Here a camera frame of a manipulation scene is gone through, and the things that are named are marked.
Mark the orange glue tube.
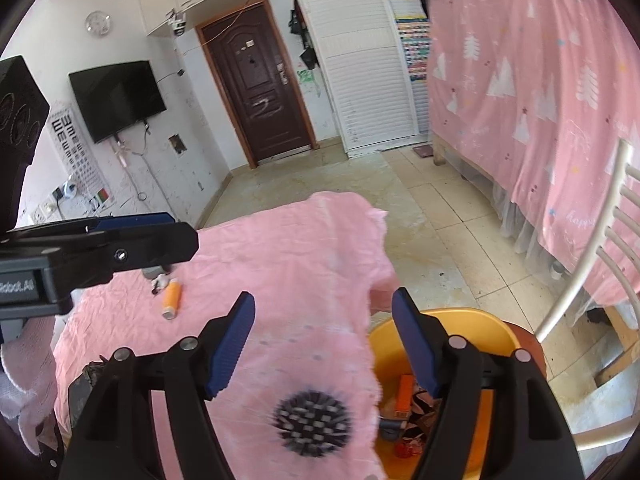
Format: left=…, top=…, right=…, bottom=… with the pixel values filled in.
left=162, top=278, right=182, bottom=320

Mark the orange cardboard box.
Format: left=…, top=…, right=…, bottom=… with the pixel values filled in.
left=394, top=374, right=416, bottom=418

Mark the eye chart poster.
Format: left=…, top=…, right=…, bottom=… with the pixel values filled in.
left=48, top=104, right=113, bottom=214

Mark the yellow plastic basin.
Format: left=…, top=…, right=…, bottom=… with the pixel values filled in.
left=368, top=306, right=522, bottom=480

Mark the pink bed sheet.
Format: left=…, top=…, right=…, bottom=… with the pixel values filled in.
left=54, top=192, right=398, bottom=479

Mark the dark brown door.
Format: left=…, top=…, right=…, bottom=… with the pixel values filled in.
left=196, top=0, right=318, bottom=170

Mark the white metal chair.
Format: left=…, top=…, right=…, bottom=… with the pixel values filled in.
left=534, top=138, right=640, bottom=453

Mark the black hanging bag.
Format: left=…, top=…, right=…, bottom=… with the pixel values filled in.
left=288, top=0, right=319, bottom=70

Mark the white louvered wardrobe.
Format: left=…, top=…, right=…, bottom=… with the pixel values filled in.
left=298, top=0, right=428, bottom=157

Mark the pink tree-print curtain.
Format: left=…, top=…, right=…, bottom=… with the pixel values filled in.
left=427, top=0, right=639, bottom=282

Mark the black wall television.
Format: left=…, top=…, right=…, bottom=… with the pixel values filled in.
left=68, top=61, right=167, bottom=143

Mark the white security camera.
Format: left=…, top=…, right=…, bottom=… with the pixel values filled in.
left=167, top=9, right=186, bottom=37

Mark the round wall clock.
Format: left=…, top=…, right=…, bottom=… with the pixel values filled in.
left=85, top=10, right=112, bottom=37

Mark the colourful wall chart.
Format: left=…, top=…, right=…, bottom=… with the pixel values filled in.
left=396, top=18, right=431, bottom=81

